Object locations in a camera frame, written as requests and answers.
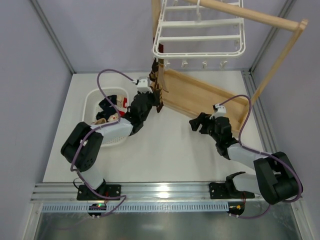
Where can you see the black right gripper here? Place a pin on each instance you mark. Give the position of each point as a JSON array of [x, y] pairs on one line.
[[204, 124]]

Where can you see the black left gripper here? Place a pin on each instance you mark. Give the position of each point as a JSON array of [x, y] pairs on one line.
[[153, 93]]

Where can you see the brown argyle sock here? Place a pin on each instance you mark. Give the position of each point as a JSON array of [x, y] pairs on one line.
[[157, 81]]

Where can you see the navy sock beige red toe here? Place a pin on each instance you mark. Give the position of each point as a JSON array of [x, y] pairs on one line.
[[116, 99]]

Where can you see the beige striped green sock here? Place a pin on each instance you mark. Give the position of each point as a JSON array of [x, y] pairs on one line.
[[100, 121]]

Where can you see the navy blue sock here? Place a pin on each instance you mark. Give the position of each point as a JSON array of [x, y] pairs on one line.
[[111, 114]]

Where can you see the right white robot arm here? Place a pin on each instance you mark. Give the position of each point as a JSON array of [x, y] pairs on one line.
[[274, 177]]

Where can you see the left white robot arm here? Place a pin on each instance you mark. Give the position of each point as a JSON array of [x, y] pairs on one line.
[[82, 147]]

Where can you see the white plastic clip hanger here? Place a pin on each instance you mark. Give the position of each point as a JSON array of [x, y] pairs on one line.
[[194, 34]]

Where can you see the wooden rack with tray base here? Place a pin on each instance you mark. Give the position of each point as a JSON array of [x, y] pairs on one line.
[[189, 95]]

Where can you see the white perforated plastic basket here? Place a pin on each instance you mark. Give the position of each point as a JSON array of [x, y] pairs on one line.
[[91, 109]]

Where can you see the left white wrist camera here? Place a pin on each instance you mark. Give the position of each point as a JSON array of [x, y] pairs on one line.
[[143, 84]]

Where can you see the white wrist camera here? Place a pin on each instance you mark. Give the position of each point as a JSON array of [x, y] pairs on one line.
[[219, 111], [143, 84]]

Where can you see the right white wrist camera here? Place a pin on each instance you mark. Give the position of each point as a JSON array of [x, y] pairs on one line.
[[219, 111]]

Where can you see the slotted grey cable duct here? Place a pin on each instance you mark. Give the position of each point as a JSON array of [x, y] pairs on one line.
[[136, 207]]

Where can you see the aluminium mounting rail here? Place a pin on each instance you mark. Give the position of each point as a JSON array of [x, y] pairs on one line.
[[49, 192]]

